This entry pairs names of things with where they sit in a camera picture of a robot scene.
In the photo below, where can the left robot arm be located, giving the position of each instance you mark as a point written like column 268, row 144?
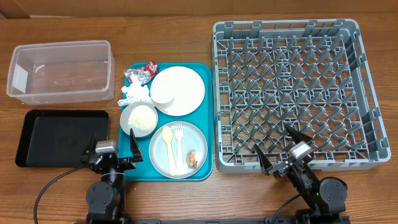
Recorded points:
column 107, row 198

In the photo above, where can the silver red foil wrapper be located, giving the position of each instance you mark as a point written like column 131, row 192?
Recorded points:
column 143, row 74

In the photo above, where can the grey bowl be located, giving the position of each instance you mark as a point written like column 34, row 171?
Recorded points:
column 124, row 120

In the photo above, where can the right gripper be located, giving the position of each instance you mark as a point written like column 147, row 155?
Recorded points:
column 279, row 169

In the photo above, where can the white cup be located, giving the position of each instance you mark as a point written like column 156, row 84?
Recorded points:
column 162, row 93

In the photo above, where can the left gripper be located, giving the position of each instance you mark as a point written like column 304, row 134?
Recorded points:
column 129, row 163

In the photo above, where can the teal serving tray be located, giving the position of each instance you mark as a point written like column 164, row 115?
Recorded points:
column 202, row 118

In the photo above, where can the grey round plate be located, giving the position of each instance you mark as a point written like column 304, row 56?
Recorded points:
column 193, row 140

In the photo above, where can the pink round plate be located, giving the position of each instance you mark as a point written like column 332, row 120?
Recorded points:
column 188, row 87

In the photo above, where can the yellow plastic spoon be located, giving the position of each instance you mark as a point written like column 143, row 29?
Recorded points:
column 167, row 136

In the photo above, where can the brown food scrap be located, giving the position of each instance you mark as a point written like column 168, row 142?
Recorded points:
column 192, row 160

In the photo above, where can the grey dishwasher rack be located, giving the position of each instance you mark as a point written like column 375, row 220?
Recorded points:
column 311, row 75

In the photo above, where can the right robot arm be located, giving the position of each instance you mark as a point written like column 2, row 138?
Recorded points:
column 325, row 198

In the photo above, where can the clear plastic bin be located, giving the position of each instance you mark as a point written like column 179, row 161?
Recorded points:
column 62, row 72

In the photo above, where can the white rice heap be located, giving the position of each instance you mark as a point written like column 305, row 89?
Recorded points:
column 143, row 117

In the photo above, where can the crumpled white napkin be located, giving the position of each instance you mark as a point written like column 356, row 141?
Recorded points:
column 135, row 93

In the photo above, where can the black plastic tray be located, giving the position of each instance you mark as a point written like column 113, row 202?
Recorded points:
column 57, row 138

